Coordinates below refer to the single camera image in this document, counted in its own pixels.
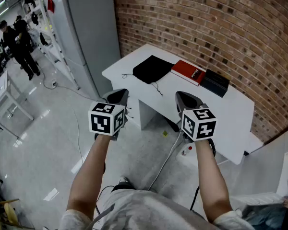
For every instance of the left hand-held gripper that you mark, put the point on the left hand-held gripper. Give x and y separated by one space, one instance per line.
99 123

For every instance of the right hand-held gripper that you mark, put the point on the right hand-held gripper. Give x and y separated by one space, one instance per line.
201 128

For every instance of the person's right forearm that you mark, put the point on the person's right forearm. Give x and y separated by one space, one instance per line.
211 181

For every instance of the person's left forearm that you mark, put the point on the person's left forearm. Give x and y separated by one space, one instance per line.
88 176

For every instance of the red book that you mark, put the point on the red book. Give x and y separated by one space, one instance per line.
184 71

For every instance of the black box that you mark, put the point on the black box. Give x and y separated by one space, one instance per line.
213 83

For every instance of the small yellow-green object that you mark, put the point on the small yellow-green object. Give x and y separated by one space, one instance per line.
165 134

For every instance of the grey cabinet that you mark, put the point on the grey cabinet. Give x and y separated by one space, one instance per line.
91 32

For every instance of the white shelf rack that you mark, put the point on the white shelf rack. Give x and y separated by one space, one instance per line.
53 44

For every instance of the person's black shoe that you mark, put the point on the person's black shoe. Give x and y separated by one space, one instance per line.
123 186

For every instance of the red cloth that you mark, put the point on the red cloth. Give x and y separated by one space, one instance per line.
51 5

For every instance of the person's white shirt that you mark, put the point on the person's white shirt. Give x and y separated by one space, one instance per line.
146 212

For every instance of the white ribbed panel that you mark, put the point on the white ribbed panel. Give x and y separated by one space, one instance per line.
254 199

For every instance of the wooden chair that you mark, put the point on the wooden chair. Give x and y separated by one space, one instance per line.
9 211

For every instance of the white power strip red switch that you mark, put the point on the white power strip red switch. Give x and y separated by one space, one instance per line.
187 150

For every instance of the white frame table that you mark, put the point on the white frame table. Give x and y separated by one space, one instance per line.
0 85

